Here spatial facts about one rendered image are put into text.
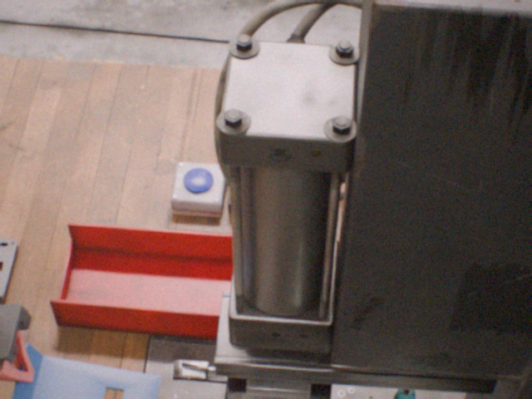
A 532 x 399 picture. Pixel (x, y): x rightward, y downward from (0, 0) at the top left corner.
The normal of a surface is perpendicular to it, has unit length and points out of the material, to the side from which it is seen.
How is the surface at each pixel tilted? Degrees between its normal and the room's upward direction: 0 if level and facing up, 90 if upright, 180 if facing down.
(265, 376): 90
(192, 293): 0
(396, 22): 90
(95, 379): 6
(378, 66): 90
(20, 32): 0
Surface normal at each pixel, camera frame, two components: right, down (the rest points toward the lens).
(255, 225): -0.65, 0.61
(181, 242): -0.09, 0.80
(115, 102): 0.00, -0.60
